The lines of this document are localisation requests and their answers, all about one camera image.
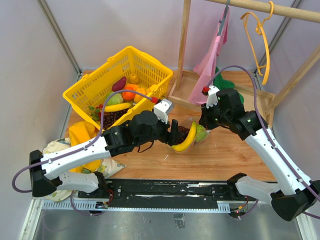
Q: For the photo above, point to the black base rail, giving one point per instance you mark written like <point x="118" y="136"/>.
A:
<point x="163" y="195"/>

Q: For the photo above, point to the green cloth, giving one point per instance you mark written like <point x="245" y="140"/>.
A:
<point x="222" y="83"/>

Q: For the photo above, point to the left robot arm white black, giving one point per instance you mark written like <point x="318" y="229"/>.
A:
<point x="51" y="172"/>

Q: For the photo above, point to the yellow plastic basket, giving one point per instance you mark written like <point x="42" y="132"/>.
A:
<point x="93" y="88"/>

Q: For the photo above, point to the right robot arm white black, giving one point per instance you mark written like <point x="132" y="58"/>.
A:
<point x="294" y="192"/>

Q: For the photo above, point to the green round fruit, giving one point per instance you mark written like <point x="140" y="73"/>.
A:
<point x="115" y="100"/>

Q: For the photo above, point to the dark grape bunch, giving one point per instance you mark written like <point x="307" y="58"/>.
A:
<point x="185" y="132"/>

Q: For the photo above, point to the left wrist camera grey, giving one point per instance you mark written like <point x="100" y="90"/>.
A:
<point x="163" y="109"/>

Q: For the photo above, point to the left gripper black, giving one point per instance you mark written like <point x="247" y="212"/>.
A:
<point x="172" y="137"/>

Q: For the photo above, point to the purple sweet potato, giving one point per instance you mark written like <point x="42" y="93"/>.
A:
<point x="119" y="85"/>

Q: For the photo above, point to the yellow pear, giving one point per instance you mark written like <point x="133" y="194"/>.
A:
<point x="134" y="78"/>

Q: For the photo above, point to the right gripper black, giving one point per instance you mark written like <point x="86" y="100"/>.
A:
<point x="204" y="120"/>

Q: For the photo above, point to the yellow bell pepper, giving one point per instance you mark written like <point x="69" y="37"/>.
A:
<point x="152" y="88"/>
<point x="137" y="97"/>

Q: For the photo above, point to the green custard apple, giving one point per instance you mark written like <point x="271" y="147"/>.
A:
<point x="201" y="133"/>

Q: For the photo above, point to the grey clothes hanger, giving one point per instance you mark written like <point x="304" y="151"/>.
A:
<point x="223" y="19"/>

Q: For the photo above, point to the yellow banana bunch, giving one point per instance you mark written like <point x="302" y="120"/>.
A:
<point x="188" y="141"/>

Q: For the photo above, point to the cherry sprig with leaves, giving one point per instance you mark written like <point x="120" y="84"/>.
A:
<point x="96" y="112"/>

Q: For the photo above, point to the orange fruit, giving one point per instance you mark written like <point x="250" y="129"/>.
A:
<point x="128" y="94"/>

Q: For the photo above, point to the pink shirt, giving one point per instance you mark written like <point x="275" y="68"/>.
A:
<point x="206" y="68"/>

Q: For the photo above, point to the patterned yellow white cloth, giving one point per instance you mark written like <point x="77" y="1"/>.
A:
<point x="79" y="133"/>

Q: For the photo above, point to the black grape bunch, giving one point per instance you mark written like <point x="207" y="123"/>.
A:
<point x="109" y="118"/>

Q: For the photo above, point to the clear zip top bag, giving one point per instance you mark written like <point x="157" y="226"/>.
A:
<point x="187" y="123"/>

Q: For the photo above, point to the wooden clothes rack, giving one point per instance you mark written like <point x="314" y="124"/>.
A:
<point x="266" y="101"/>

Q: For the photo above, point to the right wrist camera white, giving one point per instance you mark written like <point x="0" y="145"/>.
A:
<point x="211" y="93"/>

